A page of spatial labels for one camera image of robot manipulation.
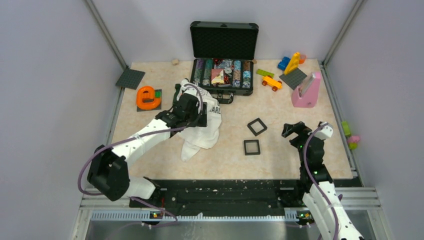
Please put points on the blue toy brick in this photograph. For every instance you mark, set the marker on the blue toy brick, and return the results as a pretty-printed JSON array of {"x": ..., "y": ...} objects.
[{"x": 282, "y": 65}]

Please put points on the green flat brick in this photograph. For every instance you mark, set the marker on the green flat brick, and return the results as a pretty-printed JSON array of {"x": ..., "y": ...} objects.
[{"x": 264, "y": 73}]

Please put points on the dark grey baseplate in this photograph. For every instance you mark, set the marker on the dark grey baseplate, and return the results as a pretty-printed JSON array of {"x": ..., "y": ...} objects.
[
  {"x": 294, "y": 78},
  {"x": 130, "y": 79}
]

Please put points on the dark grey baseplate right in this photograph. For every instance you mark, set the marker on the dark grey baseplate right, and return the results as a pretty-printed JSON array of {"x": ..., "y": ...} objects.
[{"x": 294, "y": 78}]

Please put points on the yellow triangular toy brick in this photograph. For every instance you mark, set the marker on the yellow triangular toy brick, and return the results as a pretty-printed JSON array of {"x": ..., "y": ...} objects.
[{"x": 293, "y": 63}]

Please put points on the orange letter e toy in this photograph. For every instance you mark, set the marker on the orange letter e toy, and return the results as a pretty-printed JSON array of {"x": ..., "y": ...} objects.
[{"x": 145, "y": 99}]

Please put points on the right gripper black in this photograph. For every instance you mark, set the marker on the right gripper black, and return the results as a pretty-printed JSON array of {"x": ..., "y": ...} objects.
[{"x": 299, "y": 128}]

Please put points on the black square frame lower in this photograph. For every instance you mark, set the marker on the black square frame lower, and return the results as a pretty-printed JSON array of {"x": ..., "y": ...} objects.
[{"x": 251, "y": 147}]

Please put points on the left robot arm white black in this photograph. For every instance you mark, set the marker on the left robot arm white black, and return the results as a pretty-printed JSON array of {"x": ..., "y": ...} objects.
[{"x": 109, "y": 166}]

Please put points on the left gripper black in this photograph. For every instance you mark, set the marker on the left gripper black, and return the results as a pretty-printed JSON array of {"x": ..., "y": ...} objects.
[{"x": 203, "y": 122}]

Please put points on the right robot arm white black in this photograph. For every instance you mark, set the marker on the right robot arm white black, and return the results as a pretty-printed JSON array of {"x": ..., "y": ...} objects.
[{"x": 316, "y": 187}]

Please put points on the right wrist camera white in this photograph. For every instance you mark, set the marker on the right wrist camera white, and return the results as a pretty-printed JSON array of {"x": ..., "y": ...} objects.
[{"x": 325, "y": 131}]

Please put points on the white and green garment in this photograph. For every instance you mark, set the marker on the white and green garment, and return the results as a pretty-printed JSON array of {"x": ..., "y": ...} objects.
[{"x": 206, "y": 134}]

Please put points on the dark grey baseplate left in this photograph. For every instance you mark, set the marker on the dark grey baseplate left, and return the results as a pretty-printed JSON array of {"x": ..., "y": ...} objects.
[{"x": 130, "y": 79}]

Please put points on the black poker chip case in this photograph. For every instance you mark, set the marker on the black poker chip case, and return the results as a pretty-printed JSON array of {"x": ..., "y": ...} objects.
[{"x": 223, "y": 58}]

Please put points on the orange toy cup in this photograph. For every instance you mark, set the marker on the orange toy cup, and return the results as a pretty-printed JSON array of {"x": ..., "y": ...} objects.
[{"x": 302, "y": 58}]

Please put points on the black square frame upper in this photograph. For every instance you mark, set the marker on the black square frame upper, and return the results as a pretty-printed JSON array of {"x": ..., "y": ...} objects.
[{"x": 257, "y": 127}]

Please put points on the small wooden cube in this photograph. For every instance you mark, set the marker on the small wooden cube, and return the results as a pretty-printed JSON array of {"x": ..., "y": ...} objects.
[{"x": 175, "y": 62}]

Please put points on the pink metronome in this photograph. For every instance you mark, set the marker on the pink metronome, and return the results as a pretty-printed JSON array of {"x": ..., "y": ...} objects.
[{"x": 306, "y": 94}]

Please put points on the yellow orange toy car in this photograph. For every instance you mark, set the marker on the yellow orange toy car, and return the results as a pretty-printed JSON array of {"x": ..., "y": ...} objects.
[{"x": 274, "y": 84}]

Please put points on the black square frame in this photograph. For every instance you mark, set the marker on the black square frame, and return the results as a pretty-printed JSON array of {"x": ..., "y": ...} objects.
[
  {"x": 251, "y": 147},
  {"x": 257, "y": 127}
]

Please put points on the green and pink bricks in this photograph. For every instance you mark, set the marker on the green and pink bricks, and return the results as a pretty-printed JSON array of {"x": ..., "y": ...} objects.
[{"x": 352, "y": 140}]

